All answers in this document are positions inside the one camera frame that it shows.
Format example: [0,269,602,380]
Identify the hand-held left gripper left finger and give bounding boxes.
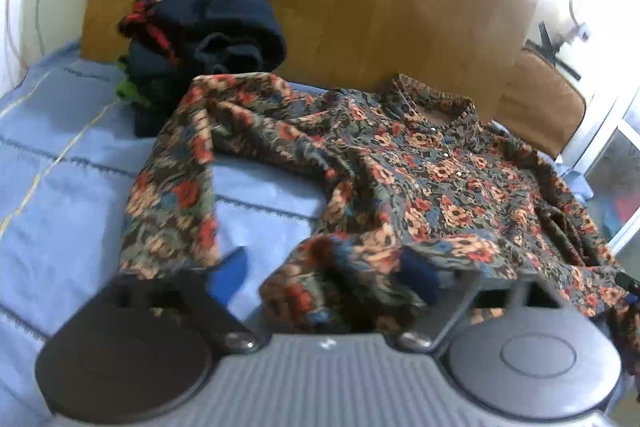
[102,246,261,354]

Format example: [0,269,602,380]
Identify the floral print shirt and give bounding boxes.
[119,73,640,375]

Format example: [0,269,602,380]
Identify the navy blue garment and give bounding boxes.
[127,0,288,138]

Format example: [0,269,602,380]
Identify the green cloth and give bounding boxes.
[115,56,151,108]

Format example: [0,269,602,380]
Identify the light blue striped bedsheet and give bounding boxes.
[0,39,596,427]

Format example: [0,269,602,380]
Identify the black tripod stand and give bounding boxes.
[524,21,583,82]

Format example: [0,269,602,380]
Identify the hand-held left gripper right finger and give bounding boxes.
[399,247,572,354]

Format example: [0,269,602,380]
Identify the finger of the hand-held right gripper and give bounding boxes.
[615,272,640,308]

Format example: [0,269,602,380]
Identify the red black plaid garment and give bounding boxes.
[118,0,182,64]

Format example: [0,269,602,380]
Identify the white framed glass door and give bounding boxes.
[557,92,640,258]

